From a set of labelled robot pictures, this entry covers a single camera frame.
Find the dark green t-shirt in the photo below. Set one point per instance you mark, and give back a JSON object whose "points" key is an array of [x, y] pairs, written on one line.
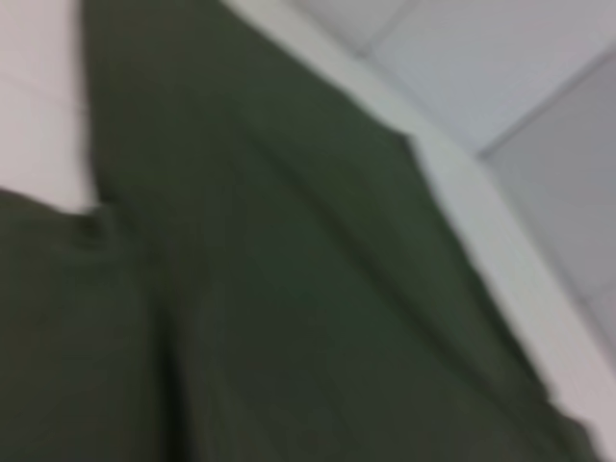
{"points": [[269, 269]]}

